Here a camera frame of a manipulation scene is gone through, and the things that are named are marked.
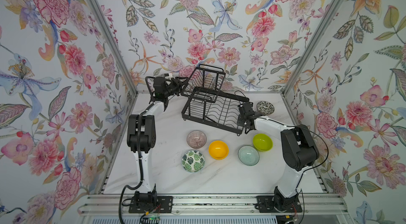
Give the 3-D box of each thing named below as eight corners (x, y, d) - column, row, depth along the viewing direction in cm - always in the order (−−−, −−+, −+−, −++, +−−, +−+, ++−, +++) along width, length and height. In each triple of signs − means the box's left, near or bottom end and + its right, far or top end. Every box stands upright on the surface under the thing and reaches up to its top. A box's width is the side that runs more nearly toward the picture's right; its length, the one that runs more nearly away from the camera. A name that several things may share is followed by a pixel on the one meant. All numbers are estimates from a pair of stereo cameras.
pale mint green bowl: (238, 166, 87) (240, 163, 83) (236, 148, 93) (237, 145, 90) (258, 166, 87) (261, 163, 83) (254, 148, 93) (256, 145, 90)
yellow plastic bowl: (208, 160, 89) (208, 158, 86) (208, 143, 96) (208, 140, 93) (228, 160, 89) (229, 158, 86) (226, 143, 96) (227, 140, 93)
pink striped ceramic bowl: (194, 152, 91) (194, 149, 88) (184, 140, 96) (184, 137, 93) (208, 142, 96) (209, 139, 93) (198, 130, 101) (198, 127, 98)
